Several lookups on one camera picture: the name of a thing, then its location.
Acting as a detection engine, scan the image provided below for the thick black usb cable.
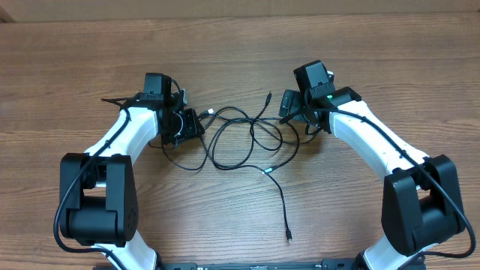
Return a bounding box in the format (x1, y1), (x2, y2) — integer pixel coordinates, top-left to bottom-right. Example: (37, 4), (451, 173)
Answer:
(160, 106), (323, 173)

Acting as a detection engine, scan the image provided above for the thin black usb cable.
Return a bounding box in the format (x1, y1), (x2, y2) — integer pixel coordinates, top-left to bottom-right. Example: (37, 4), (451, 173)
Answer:
(209, 115), (301, 243)

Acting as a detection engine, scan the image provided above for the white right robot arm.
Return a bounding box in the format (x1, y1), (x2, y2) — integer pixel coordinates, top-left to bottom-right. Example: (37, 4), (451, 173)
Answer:
(279, 60), (472, 269)

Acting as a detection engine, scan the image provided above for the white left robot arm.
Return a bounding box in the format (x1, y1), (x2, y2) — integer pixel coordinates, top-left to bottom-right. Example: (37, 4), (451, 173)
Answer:
(53, 73), (204, 269)

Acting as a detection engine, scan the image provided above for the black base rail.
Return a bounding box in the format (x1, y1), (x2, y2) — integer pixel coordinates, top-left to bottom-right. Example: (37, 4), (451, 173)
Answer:
(157, 258), (368, 270)

